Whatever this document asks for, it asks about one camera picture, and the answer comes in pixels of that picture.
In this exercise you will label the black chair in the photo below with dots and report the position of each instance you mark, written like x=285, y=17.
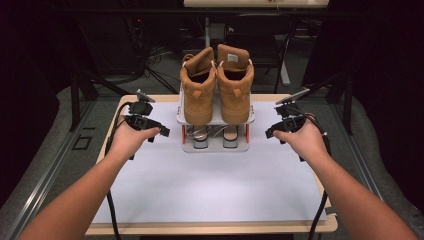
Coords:
x=266, y=50

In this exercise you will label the tan suede lace-up boot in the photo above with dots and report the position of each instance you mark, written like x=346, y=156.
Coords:
x=198, y=96

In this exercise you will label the white shoe rack orange legs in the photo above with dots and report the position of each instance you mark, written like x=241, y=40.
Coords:
x=215, y=150

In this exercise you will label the tan boot white tongue label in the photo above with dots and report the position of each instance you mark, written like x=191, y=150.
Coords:
x=235, y=96

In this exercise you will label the grey metal table bracket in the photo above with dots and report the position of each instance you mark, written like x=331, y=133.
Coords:
x=330, y=210

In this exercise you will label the black metal stand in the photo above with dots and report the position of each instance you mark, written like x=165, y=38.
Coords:
x=75, y=106
x=348, y=110

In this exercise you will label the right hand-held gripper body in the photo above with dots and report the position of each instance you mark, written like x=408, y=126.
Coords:
x=293, y=121

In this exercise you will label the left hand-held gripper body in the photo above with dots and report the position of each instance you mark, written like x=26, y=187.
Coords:
x=141, y=120

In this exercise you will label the person's left hand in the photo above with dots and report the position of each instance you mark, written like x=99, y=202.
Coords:
x=128, y=141

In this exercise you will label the aluminium frame rail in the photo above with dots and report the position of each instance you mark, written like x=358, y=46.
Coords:
x=66, y=146
x=346, y=140

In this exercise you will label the white desk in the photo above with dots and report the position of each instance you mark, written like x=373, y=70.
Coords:
x=233, y=3

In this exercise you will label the person's right hand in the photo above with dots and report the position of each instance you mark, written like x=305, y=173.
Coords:
x=308, y=141

